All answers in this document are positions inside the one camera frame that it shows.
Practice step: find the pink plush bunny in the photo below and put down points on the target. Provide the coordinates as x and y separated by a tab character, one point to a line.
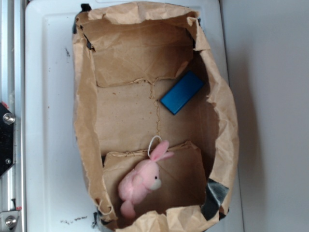
144	178

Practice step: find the blue rectangular block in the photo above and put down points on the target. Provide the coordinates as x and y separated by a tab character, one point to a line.
182	92

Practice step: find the brown paper bag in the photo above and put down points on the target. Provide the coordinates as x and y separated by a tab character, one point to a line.
126	58

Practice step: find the black mounting bracket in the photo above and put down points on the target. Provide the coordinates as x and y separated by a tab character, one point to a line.
7	121

